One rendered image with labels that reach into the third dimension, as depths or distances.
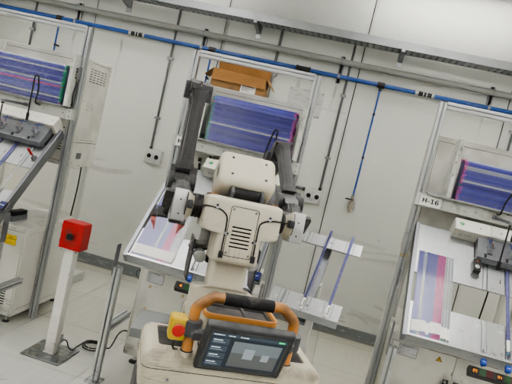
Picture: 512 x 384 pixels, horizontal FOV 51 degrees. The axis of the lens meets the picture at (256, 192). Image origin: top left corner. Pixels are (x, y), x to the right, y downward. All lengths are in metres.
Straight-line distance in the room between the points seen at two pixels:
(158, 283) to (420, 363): 1.51
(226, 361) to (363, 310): 3.22
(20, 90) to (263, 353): 2.61
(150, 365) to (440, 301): 1.69
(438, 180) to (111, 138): 2.97
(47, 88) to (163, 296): 1.47
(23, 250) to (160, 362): 2.09
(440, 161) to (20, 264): 2.57
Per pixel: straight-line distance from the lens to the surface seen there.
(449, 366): 3.15
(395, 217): 4.60
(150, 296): 3.23
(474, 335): 2.86
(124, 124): 5.02
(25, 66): 3.72
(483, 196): 3.14
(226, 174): 1.88
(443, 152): 3.29
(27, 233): 3.54
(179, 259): 2.85
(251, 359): 1.59
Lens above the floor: 1.44
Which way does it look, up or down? 5 degrees down
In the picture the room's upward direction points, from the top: 13 degrees clockwise
